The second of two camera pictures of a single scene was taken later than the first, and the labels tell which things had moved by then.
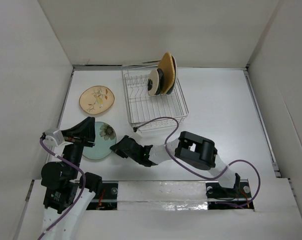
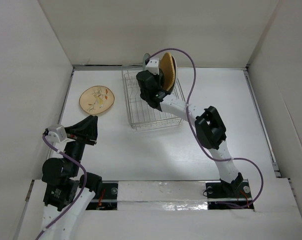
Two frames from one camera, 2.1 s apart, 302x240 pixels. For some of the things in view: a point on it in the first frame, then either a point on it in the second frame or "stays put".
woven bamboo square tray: (165, 63) stays put
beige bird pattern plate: (96, 100) stays put
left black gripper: (81, 132) stays put
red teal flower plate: (173, 86) stays put
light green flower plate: (105, 137) → (145, 57)
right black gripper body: (137, 159) → (156, 79)
